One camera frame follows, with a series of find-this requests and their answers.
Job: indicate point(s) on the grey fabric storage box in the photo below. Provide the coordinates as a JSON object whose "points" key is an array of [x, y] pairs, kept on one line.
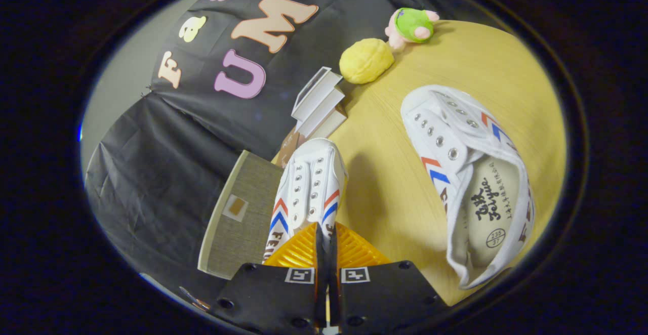
{"points": [[243, 218]]}

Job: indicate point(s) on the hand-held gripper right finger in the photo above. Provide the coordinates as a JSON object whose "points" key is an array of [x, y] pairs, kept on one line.
{"points": [[390, 294]]}

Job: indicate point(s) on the yellow plush cushion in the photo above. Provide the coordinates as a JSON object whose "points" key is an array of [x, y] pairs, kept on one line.
{"points": [[365, 60]]}

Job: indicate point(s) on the brown book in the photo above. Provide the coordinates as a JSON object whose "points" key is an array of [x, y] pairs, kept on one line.
{"points": [[288, 148]]}

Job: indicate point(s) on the green and pink plush toy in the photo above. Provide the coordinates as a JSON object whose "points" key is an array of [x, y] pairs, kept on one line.
{"points": [[412, 25]]}

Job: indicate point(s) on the white canvas shoe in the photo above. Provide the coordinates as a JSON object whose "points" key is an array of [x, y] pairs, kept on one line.
{"points": [[455, 137], [311, 183]]}

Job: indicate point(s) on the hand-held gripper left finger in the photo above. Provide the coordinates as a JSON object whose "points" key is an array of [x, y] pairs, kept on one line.
{"points": [[268, 294]]}

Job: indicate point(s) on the plain white book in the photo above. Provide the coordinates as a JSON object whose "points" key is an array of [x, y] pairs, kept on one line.
{"points": [[334, 125], [324, 115]]}

